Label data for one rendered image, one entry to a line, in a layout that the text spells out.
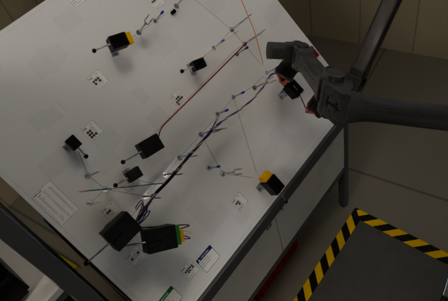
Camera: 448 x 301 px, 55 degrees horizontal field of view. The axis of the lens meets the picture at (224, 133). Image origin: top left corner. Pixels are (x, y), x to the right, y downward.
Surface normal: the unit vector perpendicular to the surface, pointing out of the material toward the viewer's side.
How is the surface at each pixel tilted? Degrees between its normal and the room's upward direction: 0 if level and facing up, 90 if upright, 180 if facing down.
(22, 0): 90
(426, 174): 0
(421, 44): 90
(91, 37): 50
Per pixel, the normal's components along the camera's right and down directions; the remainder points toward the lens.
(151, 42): 0.44, -0.15
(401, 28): -0.51, 0.71
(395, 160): -0.21, -0.65
